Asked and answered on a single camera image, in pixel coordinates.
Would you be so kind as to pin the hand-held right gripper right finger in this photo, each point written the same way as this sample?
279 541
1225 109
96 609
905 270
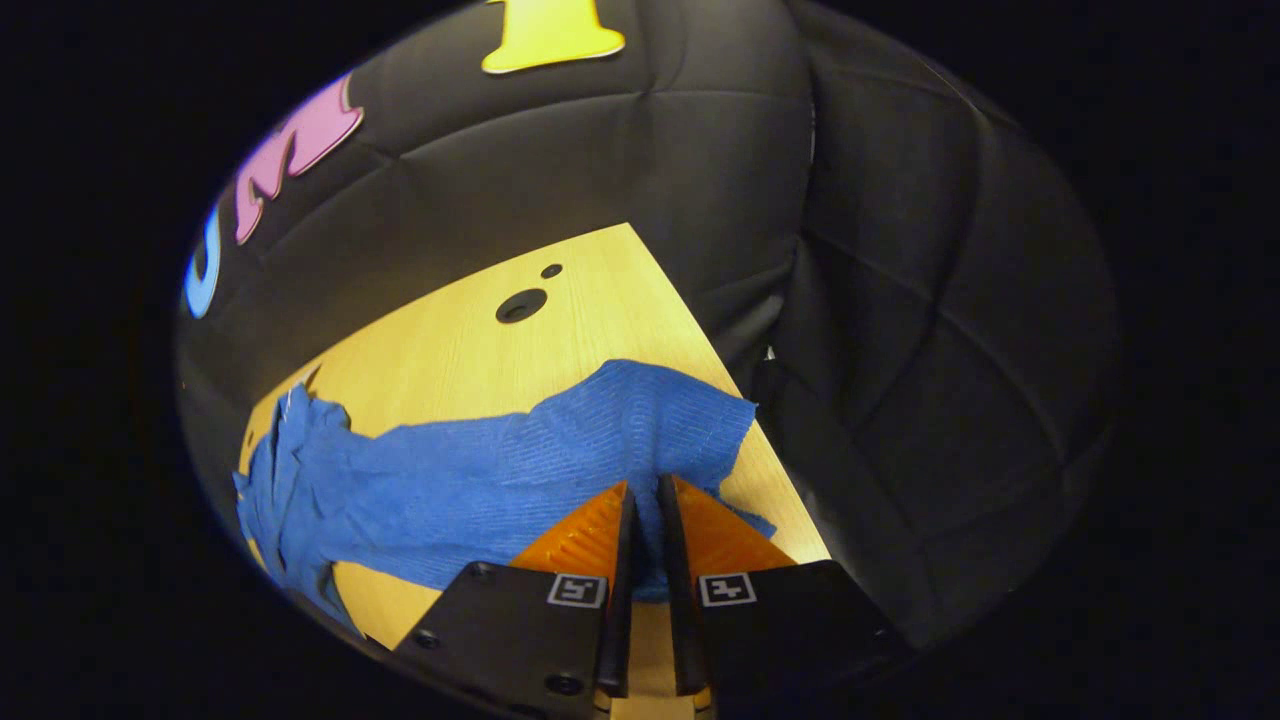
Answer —
680 620

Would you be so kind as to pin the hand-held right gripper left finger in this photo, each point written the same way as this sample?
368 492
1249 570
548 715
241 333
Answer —
620 620

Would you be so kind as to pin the blue knit cardigan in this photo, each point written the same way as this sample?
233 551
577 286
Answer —
480 480

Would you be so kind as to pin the black backdrop cloth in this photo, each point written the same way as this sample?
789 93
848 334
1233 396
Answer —
900 300

